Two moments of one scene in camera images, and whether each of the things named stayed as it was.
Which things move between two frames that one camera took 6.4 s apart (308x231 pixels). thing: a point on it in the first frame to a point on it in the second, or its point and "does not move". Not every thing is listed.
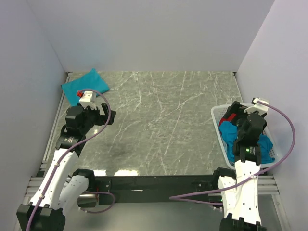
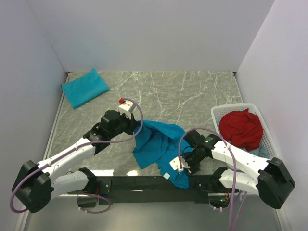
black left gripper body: [93, 117] to [125, 125]
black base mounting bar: [180, 189] does not move
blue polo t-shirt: [228, 130] to [161, 143]
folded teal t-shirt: [91, 80] does not move
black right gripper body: [239, 118] to [193, 159]
